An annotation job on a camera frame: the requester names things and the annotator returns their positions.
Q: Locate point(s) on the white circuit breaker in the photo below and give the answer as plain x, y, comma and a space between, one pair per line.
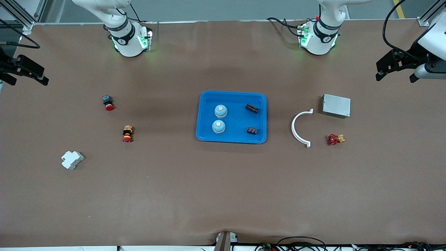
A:
72, 160

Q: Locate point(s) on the white curved plastic bracket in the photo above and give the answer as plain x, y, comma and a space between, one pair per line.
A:
293, 128

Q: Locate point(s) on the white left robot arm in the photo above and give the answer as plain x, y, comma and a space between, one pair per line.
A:
322, 40

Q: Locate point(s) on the blue plastic tray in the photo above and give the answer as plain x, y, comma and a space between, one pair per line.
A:
237, 122

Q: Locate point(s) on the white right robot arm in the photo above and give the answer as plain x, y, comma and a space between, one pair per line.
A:
125, 43

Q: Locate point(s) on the grey metal power supply box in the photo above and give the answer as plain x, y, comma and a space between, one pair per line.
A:
336, 105

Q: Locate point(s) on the brown table cover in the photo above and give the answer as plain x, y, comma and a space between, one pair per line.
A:
223, 191

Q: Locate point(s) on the red yellow emergency stop button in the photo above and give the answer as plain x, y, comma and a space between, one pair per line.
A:
127, 134

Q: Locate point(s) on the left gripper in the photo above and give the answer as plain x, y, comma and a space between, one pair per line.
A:
412, 55

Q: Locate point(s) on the small black terminal block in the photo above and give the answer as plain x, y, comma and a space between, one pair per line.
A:
252, 130

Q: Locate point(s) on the red button black body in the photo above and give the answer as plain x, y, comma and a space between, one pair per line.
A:
108, 103

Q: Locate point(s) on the dark brown cylindrical capacitor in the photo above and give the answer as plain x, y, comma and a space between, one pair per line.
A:
252, 108

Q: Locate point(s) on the blue desk bell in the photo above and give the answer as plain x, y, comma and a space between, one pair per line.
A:
221, 111
218, 126

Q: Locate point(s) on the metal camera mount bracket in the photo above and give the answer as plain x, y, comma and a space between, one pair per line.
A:
224, 242

